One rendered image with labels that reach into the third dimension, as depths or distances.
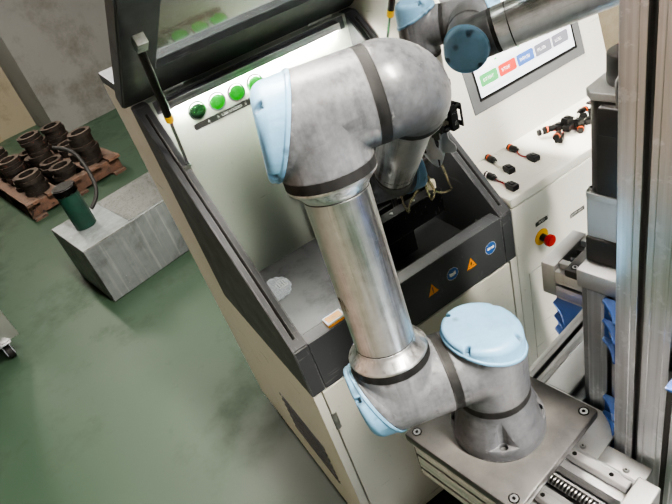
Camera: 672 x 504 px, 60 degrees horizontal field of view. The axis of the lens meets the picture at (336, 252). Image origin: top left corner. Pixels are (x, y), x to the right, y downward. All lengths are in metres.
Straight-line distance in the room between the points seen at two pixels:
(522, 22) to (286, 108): 0.51
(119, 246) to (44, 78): 3.78
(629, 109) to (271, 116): 0.38
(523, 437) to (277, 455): 1.60
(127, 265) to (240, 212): 2.00
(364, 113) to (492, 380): 0.42
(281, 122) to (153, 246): 3.14
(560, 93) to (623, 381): 1.22
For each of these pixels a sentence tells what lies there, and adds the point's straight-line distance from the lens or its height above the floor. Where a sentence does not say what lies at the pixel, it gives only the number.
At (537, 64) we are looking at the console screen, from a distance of 1.96.
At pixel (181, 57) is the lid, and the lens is 1.47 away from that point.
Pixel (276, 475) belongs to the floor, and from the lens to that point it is 2.40.
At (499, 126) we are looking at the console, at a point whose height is 1.04.
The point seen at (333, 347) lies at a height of 0.90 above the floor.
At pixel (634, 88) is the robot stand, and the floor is 1.58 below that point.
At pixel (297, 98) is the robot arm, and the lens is 0.64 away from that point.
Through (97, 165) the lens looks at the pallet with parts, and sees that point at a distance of 5.44.
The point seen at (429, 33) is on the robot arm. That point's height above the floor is 1.53.
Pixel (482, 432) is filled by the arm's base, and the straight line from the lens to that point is 0.96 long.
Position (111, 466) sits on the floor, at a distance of 2.82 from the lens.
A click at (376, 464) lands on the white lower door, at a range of 1.80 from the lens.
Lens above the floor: 1.88
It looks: 35 degrees down
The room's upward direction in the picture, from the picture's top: 19 degrees counter-clockwise
